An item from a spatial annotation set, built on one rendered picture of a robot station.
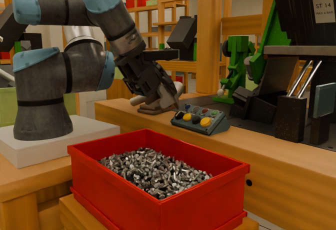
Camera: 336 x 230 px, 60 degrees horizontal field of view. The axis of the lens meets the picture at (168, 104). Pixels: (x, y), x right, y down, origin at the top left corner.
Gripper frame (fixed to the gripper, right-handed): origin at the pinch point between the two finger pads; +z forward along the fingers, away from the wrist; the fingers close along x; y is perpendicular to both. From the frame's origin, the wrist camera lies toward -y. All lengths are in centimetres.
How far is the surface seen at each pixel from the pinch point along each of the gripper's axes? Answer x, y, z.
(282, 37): 17.9, -31.2, -0.2
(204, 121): 10.1, 0.0, 4.7
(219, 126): 12.3, -2.2, 8.2
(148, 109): -18.0, -0.8, 7.8
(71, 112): -69, 10, 11
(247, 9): -641, -869, 413
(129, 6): -558, -349, 111
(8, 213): -4.2, 45.9, -8.0
